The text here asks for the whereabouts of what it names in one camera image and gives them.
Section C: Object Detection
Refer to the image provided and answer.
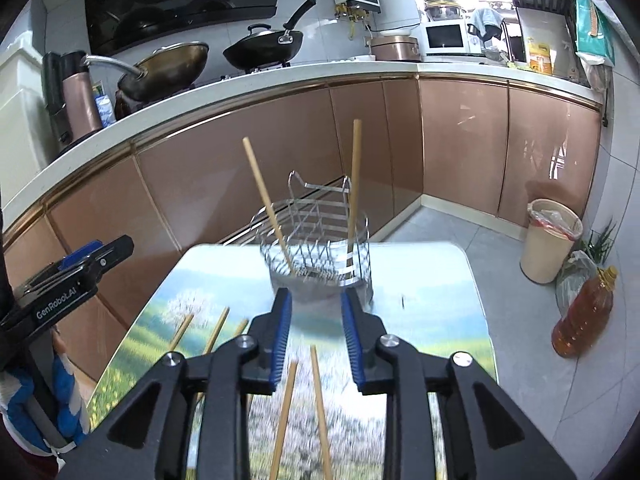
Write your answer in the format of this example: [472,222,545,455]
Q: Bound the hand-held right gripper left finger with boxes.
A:
[59,287,293,480]

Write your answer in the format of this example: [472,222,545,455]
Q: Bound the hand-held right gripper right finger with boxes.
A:
[341,289,578,480]

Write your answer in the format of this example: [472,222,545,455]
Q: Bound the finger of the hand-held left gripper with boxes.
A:
[75,235,135,286]
[56,241,105,272]

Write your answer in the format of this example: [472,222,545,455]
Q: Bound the metal wire utensil basket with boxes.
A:
[251,170,373,306]

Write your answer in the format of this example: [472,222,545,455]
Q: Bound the blue white striped cloth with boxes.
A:
[0,330,92,461]

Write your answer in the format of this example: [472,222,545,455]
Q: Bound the blue white carton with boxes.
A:
[94,95,117,129]

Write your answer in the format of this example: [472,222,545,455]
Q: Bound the pink thermos flask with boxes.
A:
[61,71,104,134]

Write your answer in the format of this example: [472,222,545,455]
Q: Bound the white appliance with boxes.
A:
[0,42,51,196]

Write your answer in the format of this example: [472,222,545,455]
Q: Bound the beige trash bin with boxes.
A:
[520,198,585,284]

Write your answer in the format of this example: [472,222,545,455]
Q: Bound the brown kitchen cabinets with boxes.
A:
[0,57,609,386]

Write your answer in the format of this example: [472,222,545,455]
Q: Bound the clear plastic bag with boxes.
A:
[556,250,599,316]

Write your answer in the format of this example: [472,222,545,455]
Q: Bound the black wok with lid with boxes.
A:
[222,0,317,71]

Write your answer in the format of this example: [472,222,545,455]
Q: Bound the green onions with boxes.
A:
[582,217,619,266]

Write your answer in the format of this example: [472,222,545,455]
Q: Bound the steel cooking pot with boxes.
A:
[370,34,420,63]

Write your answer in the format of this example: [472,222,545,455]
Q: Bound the white microwave oven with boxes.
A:
[419,20,484,56]

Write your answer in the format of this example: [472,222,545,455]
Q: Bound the yellow packet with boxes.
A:
[527,42,554,76]

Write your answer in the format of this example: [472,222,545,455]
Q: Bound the steel pot with lid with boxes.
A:
[424,0,466,22]

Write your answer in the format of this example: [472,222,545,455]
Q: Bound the light blue towel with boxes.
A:
[467,7,504,44]

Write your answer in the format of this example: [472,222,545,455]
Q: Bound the teal shopping bag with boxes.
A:
[575,0,617,69]

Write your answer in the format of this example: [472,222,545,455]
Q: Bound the steel wok with handle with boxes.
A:
[80,41,211,104]

